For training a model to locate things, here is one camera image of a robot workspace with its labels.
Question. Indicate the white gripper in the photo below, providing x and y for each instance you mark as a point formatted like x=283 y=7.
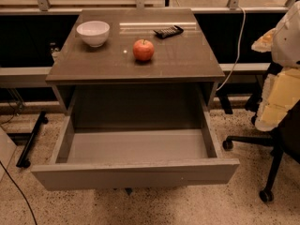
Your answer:
x=288 y=42

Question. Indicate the red apple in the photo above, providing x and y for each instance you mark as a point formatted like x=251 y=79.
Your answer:
x=143 y=50

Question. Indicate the open grey top drawer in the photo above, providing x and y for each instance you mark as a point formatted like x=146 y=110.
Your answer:
x=136 y=136

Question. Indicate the black office chair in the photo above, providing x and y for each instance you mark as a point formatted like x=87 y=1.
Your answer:
x=283 y=139

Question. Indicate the grey cabinet desk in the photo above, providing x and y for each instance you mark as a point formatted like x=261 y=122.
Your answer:
x=183 y=58

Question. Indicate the white ceramic bowl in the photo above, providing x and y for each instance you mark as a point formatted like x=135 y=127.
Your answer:
x=93 y=33

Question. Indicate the black table leg foot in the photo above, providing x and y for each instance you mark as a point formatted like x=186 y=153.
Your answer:
x=23 y=161

